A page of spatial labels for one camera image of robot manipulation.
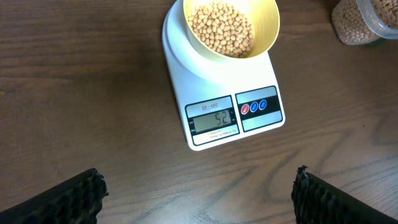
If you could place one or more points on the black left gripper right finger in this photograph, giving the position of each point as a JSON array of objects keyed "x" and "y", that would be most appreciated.
[{"x": 318, "y": 202}]

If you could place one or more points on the soybeans in yellow bowl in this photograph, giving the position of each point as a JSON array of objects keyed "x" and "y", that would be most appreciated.
[{"x": 223, "y": 28}]

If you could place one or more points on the yellow plastic bowl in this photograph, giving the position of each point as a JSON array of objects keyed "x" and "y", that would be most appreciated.
[{"x": 263, "y": 14}]

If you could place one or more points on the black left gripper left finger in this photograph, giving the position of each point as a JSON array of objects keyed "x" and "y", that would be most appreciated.
[{"x": 76, "y": 200}]

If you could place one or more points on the clear container of soybeans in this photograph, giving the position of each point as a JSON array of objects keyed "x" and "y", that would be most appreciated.
[{"x": 358, "y": 22}]

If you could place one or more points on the white digital kitchen scale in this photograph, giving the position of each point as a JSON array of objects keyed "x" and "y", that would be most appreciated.
[{"x": 219, "y": 102}]

